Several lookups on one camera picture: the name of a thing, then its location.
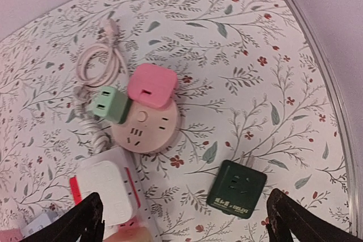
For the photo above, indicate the pink cube socket adapter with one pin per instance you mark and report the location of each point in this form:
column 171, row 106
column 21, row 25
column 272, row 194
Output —
column 11, row 235

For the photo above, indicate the long white power strip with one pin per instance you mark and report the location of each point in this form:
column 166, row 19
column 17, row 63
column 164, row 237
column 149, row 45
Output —
column 125, row 162

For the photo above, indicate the green usb plug adapter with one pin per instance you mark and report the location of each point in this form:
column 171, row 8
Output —
column 112, row 104

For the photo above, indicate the red cube socket adapter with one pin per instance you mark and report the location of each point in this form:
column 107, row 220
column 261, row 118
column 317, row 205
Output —
column 78, row 198

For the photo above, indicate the pink flat plug adapter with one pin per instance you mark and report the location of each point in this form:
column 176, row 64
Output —
column 152, row 85

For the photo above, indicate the white flat plug adapter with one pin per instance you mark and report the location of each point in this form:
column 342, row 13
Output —
column 105, row 179

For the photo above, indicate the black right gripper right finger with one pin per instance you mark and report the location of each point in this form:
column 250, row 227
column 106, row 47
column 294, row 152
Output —
column 287, row 218

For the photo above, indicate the floral patterned table mat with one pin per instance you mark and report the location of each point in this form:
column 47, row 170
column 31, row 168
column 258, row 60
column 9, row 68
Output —
column 250, row 91

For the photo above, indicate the dark green cube socket adapter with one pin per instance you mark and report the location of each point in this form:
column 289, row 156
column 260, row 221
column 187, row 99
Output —
column 236, row 189

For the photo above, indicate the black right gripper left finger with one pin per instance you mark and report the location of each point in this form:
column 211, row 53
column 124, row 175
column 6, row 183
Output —
column 84, row 222

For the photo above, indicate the light blue power strip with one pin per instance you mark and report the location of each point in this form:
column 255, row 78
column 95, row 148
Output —
column 37, row 224

